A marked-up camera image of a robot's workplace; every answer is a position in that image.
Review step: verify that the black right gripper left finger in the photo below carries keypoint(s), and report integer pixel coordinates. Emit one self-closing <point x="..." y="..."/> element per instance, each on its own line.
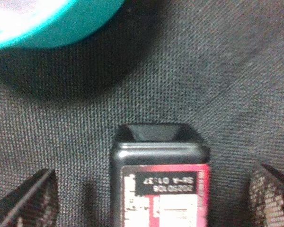
<point x="35" y="203"/>

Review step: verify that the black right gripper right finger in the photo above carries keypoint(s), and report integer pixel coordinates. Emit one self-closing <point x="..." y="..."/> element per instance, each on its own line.
<point x="266" y="197"/>

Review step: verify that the black box red label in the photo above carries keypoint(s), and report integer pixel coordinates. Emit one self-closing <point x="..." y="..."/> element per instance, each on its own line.
<point x="160" y="176"/>

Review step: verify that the black tablecloth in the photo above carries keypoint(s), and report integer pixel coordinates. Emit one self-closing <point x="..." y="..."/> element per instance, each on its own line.
<point x="216" y="65"/>

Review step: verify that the teal saucepan with handle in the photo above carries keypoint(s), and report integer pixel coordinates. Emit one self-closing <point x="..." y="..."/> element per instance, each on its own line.
<point x="52" y="23"/>

